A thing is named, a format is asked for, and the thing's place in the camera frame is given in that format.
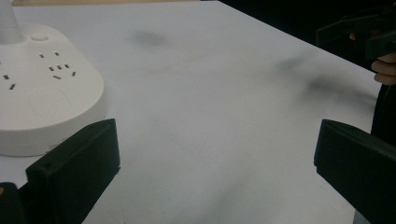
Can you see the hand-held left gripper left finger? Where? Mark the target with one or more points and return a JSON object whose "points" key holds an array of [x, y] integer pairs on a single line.
{"points": [[77, 168]]}

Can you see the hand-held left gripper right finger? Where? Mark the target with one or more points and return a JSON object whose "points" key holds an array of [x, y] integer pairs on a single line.
{"points": [[361, 165]]}

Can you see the white power strip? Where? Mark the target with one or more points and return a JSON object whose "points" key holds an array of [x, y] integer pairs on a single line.
{"points": [[46, 102]]}

